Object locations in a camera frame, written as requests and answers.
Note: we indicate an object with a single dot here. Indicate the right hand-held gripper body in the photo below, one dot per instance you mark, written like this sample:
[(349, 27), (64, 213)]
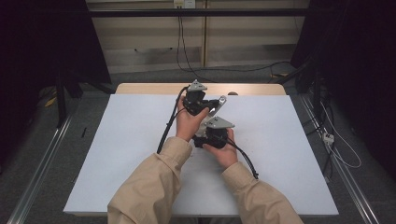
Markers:
[(216, 133)]

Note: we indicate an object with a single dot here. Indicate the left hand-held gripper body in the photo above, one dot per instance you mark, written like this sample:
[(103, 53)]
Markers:
[(195, 99)]

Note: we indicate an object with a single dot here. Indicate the person's left hand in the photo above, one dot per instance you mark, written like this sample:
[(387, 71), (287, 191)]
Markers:
[(186, 124)]

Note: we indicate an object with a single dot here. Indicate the person's right hand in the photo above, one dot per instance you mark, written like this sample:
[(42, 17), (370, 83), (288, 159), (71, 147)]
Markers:
[(225, 154)]

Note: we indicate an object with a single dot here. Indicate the white table mat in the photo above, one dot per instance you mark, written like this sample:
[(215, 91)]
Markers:
[(280, 140)]

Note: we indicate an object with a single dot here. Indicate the black metal crossbar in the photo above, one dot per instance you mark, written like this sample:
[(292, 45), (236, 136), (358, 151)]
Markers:
[(249, 12)]

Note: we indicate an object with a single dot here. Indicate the white power strip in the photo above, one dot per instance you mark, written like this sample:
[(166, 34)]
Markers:
[(328, 138)]

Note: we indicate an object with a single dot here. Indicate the black metal stand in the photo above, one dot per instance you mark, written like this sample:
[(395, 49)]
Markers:
[(60, 102)]

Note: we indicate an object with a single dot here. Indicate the dark curtain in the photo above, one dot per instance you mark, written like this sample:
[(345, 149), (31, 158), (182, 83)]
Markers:
[(358, 46), (37, 40)]

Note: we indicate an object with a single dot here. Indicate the white wall power socket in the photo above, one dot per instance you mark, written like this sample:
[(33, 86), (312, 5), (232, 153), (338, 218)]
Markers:
[(184, 3)]

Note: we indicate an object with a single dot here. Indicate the aluminium floor rail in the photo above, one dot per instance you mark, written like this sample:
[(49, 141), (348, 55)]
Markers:
[(37, 177), (351, 186)]

